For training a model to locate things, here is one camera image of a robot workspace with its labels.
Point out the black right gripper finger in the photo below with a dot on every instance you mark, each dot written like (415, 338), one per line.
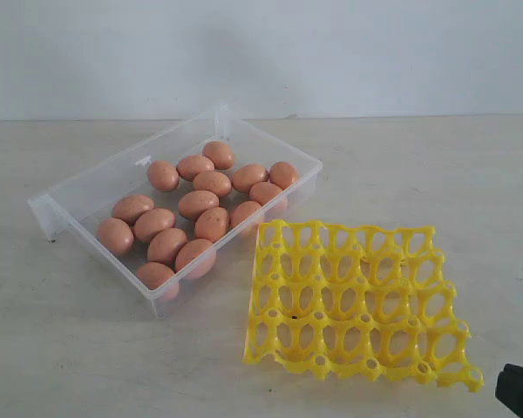
(509, 388)

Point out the brown egg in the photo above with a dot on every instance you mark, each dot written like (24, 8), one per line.
(283, 174)
(247, 176)
(193, 204)
(131, 207)
(152, 222)
(263, 192)
(244, 211)
(163, 176)
(190, 166)
(154, 274)
(190, 252)
(220, 153)
(212, 224)
(216, 182)
(165, 246)
(115, 235)

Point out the yellow plastic egg tray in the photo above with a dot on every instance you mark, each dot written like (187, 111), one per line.
(332, 300)

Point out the clear plastic bin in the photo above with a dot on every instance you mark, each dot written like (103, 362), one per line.
(78, 204)

